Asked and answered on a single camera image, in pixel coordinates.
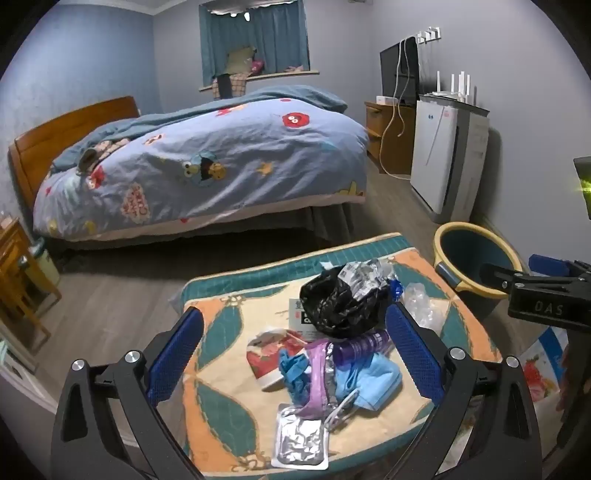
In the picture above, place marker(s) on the printed cardboard box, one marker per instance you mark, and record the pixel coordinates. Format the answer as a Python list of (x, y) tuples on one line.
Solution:
[(540, 374)]

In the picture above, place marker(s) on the patterned quilted mat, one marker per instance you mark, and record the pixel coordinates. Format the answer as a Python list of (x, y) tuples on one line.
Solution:
[(221, 341)]

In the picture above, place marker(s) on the blue silver wipes packet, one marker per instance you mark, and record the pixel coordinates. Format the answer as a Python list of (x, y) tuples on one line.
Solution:
[(362, 277)]

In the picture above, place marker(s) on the wooden bed frame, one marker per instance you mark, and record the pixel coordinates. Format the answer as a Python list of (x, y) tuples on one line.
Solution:
[(55, 134)]

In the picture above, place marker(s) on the black monitor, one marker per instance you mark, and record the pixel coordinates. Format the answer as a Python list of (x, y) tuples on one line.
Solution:
[(397, 69)]

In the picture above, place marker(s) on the clear plastic wrap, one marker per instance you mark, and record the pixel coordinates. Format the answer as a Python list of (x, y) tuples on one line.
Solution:
[(422, 307)]

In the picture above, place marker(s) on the white low furniture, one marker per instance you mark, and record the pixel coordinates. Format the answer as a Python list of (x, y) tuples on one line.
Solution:
[(18, 378)]

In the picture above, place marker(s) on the teal bin with yellow rim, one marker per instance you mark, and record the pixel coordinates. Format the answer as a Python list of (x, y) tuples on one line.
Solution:
[(471, 258)]

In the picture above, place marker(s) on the white wall hooks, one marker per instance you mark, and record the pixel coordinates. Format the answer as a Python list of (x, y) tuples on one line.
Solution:
[(429, 34)]

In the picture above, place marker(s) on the grey green pillow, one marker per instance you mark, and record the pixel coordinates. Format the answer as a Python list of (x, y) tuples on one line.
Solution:
[(239, 60)]

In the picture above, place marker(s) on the pink plush toy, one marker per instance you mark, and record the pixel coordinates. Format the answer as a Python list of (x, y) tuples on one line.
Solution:
[(257, 66)]

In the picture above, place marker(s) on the wooden window sill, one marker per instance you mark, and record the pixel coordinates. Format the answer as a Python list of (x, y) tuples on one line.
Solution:
[(295, 73)]

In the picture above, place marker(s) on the white air purifier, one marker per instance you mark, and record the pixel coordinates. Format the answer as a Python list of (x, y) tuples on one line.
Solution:
[(438, 157)]

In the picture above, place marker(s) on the purple plastic bottle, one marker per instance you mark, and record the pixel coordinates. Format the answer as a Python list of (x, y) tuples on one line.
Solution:
[(362, 348)]

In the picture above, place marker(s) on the pale green medicine box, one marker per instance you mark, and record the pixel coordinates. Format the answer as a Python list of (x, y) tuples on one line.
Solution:
[(295, 314)]

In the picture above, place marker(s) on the small white box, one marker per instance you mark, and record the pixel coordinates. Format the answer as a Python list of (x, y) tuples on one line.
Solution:
[(388, 99)]

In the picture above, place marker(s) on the white router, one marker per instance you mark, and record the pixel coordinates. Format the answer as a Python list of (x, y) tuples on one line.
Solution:
[(455, 90)]

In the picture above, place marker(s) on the blue rubber glove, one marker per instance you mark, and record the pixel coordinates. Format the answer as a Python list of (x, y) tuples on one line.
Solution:
[(293, 369)]

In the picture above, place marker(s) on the blue face mask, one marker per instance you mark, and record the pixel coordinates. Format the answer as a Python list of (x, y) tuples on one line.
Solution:
[(374, 381)]

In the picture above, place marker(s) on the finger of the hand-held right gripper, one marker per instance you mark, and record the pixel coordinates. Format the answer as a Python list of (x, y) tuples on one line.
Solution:
[(547, 265), (496, 276)]

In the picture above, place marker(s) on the printed blue duvet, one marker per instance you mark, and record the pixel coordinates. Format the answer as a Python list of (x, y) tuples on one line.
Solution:
[(231, 157)]

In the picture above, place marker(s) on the teal window curtain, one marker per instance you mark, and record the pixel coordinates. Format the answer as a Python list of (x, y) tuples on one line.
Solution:
[(272, 37)]

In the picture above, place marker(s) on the wooden cabinet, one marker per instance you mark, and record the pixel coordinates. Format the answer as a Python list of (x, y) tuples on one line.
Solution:
[(392, 147)]

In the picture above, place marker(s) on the red floral paper cup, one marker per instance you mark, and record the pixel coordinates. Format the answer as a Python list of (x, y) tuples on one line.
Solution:
[(265, 364)]

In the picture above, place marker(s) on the black plastic bag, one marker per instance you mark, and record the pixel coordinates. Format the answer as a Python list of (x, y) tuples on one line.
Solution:
[(337, 309)]

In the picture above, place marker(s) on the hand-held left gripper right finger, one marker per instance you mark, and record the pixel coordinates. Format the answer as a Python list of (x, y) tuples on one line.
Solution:
[(413, 355)]

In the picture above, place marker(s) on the pink plastic strip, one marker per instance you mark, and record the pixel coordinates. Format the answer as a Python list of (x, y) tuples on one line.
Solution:
[(316, 383)]

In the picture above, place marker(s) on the plaid cloth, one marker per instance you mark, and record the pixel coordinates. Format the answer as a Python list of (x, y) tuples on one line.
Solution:
[(238, 85)]

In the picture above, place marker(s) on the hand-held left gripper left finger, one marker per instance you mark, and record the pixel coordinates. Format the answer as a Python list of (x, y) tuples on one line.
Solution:
[(175, 355)]

